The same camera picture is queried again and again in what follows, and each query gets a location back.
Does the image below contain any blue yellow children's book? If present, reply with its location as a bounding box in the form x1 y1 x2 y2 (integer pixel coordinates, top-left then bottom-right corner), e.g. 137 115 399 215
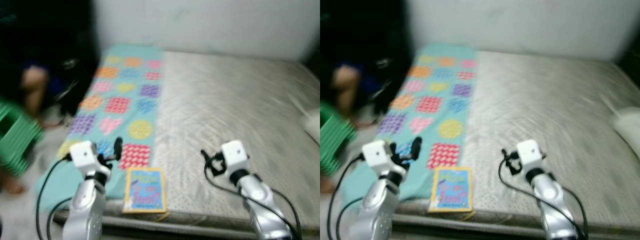
428 166 474 214
122 167 168 215

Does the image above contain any white printed pillow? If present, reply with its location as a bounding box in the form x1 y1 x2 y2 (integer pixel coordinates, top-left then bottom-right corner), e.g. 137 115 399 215
613 106 640 147
304 106 321 144

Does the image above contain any grey quilted mattress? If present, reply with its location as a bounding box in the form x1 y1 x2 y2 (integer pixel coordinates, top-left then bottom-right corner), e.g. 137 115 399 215
395 50 640 237
55 50 321 237

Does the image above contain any teal blanket with coloured hearts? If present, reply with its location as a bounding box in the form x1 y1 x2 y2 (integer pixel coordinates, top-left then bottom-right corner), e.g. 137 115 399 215
340 42 479 202
34 43 167 211

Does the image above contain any green plastic stool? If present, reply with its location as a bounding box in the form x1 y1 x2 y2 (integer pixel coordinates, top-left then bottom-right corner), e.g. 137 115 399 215
320 101 359 177
0 99 46 177

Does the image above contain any person in black shorts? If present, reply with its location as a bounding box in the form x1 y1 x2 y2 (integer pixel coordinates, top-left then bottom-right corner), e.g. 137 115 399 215
0 64 52 197
320 64 362 197

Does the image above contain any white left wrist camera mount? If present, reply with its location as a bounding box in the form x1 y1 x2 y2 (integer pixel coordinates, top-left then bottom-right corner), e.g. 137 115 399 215
361 140 408 177
70 140 114 177

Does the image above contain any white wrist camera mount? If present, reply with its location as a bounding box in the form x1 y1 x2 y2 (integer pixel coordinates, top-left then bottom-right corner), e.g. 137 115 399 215
220 139 250 174
516 139 547 174
361 140 408 177
70 140 114 177

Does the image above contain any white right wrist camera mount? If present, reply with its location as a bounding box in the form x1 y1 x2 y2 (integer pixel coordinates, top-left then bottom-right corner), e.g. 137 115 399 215
516 139 547 174
220 139 250 174

